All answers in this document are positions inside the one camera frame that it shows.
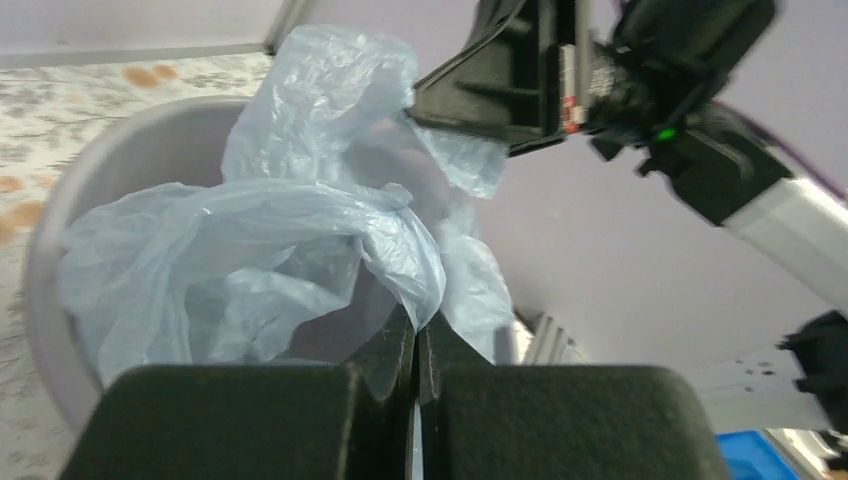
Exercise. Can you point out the floral patterned table mat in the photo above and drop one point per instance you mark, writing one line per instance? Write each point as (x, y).
(47, 115)

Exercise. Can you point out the blue plastic crate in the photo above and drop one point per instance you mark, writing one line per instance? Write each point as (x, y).
(750, 456)

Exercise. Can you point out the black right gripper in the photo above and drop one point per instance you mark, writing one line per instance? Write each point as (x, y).
(650, 86)

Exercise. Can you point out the light blue plastic trash bag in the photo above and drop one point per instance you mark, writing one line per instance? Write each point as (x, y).
(332, 196)

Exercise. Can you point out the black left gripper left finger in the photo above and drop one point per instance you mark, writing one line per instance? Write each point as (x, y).
(352, 420)

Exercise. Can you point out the grey trash bin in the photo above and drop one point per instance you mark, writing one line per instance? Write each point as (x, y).
(180, 141)

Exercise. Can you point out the right aluminium corner frame post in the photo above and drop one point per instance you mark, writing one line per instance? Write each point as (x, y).
(290, 15)

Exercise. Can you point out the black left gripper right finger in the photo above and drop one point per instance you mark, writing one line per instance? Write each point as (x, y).
(481, 421)

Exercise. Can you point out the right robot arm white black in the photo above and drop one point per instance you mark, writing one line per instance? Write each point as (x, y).
(796, 220)

